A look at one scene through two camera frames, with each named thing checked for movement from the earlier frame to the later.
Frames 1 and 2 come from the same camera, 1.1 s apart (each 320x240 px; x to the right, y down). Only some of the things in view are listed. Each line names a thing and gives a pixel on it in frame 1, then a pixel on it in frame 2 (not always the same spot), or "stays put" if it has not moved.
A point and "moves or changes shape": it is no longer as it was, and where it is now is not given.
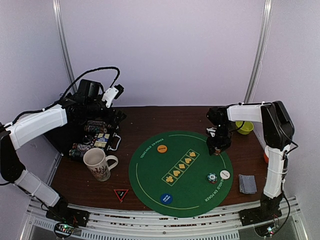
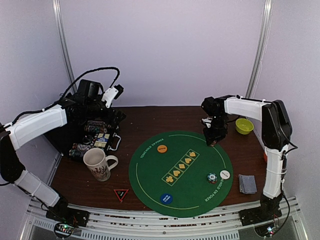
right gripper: (218, 144) to (215, 132)
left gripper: (116, 118) stays put
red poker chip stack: (217, 151) moves or changes shape
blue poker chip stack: (212, 178) stays put
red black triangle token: (121, 193) stays put
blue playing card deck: (247, 184) stays put
